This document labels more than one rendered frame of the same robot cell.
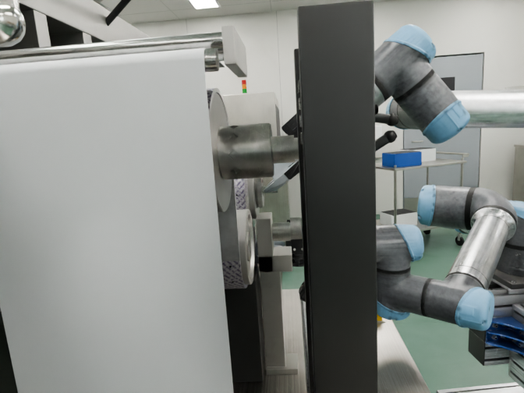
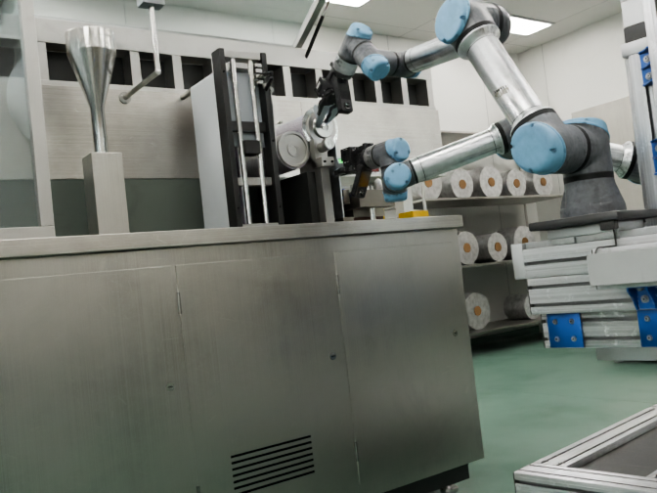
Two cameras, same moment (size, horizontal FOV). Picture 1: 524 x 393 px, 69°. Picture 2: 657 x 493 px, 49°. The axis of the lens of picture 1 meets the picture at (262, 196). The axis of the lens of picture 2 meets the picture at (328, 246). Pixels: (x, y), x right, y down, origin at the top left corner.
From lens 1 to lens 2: 209 cm
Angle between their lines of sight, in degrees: 51
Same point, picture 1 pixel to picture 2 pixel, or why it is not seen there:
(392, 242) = (380, 148)
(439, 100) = (360, 57)
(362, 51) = (218, 59)
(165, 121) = not seen: hidden behind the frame
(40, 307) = (202, 154)
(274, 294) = (320, 182)
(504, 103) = (430, 46)
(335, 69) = (216, 65)
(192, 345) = not seen: hidden behind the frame
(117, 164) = (212, 104)
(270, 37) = not seen: outside the picture
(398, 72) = (345, 48)
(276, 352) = (323, 217)
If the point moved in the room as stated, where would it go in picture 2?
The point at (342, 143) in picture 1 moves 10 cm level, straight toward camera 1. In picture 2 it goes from (218, 80) to (185, 79)
